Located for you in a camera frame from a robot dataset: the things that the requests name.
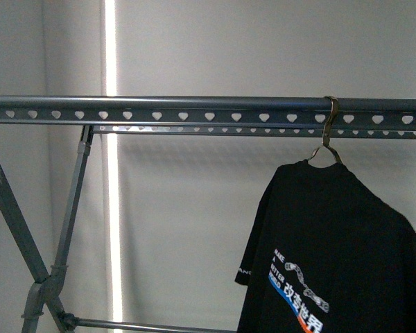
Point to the metal clothes hanger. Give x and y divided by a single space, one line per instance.
326 133

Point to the black printed t-shirt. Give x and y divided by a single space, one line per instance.
326 255

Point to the grey drying rack frame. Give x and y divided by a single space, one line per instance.
170 115

